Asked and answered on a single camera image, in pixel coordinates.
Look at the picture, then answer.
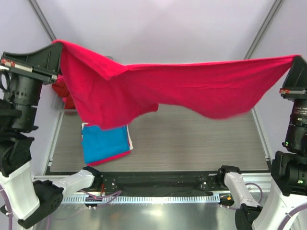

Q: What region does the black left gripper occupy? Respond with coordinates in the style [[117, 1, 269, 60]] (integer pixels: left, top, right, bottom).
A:
[[3, 39, 66, 127]]

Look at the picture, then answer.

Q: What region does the crimson pink t-shirt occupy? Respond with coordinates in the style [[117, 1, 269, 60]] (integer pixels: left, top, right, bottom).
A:
[[60, 41, 295, 129]]

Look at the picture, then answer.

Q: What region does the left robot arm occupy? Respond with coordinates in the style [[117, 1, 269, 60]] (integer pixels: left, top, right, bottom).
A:
[[0, 43, 102, 229]]

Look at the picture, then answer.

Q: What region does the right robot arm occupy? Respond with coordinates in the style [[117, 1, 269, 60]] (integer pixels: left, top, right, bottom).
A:
[[216, 56, 307, 230]]

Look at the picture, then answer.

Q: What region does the pink t-shirt in bin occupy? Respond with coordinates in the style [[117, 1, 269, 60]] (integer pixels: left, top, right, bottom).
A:
[[57, 74, 64, 82]]

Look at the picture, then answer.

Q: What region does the dark red t-shirt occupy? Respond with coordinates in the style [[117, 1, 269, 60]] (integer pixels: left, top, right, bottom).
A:
[[52, 79, 75, 110]]

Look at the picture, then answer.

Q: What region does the grey plastic bin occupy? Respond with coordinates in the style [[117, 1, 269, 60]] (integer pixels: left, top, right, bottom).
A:
[[51, 94, 77, 114]]

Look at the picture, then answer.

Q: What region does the folded blue t-shirt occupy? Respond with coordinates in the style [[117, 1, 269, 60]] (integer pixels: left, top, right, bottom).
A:
[[81, 125, 131, 165]]

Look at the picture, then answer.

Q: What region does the folded pink t-shirt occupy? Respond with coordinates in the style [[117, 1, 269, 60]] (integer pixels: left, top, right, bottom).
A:
[[82, 122, 134, 167]]

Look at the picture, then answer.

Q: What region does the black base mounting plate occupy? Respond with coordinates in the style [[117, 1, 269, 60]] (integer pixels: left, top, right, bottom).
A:
[[101, 171, 227, 192]]

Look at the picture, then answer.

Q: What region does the left aluminium frame post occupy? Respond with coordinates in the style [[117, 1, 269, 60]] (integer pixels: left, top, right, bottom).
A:
[[27, 0, 57, 41]]

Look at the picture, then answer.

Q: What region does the aluminium frame post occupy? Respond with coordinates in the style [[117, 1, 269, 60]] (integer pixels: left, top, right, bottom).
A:
[[27, 0, 57, 41], [244, 0, 284, 59]]

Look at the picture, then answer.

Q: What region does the right aluminium frame post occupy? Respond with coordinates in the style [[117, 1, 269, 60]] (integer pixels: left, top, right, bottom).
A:
[[244, 0, 284, 59]]

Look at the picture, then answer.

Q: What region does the aluminium front rail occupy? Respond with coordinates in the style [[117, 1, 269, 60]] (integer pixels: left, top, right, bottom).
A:
[[33, 172, 273, 195]]

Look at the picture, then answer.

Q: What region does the slotted white cable duct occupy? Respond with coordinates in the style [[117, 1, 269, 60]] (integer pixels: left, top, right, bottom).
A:
[[62, 194, 220, 205]]

